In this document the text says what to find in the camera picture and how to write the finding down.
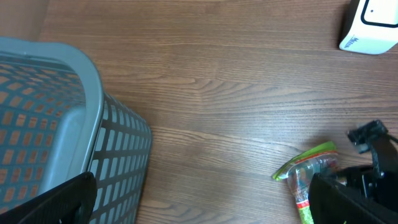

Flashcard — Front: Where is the grey plastic lattice basket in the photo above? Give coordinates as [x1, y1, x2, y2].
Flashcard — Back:
[1, 37, 153, 223]

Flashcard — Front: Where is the green Haribo gummy bag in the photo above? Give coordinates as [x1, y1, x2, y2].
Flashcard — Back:
[272, 141, 339, 224]

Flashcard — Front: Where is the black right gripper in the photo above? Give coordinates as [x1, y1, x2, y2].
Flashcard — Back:
[337, 165, 397, 212]

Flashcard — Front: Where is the white barcode scanner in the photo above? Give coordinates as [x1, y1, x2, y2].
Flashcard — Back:
[339, 0, 397, 55]

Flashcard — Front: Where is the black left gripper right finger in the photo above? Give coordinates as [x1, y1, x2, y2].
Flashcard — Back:
[308, 173, 397, 224]

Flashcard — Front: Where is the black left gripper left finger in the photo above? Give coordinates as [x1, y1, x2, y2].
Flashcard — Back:
[1, 172, 97, 224]

